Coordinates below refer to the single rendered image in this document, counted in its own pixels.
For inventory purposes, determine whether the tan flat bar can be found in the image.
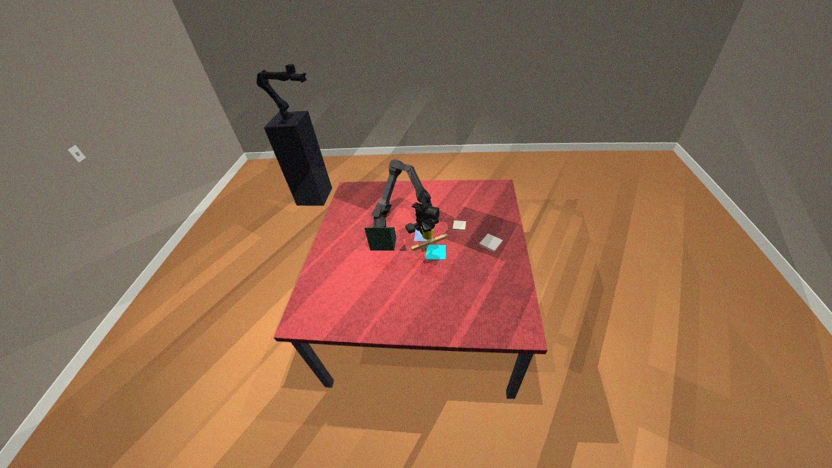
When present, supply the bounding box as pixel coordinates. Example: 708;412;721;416
411;234;448;251

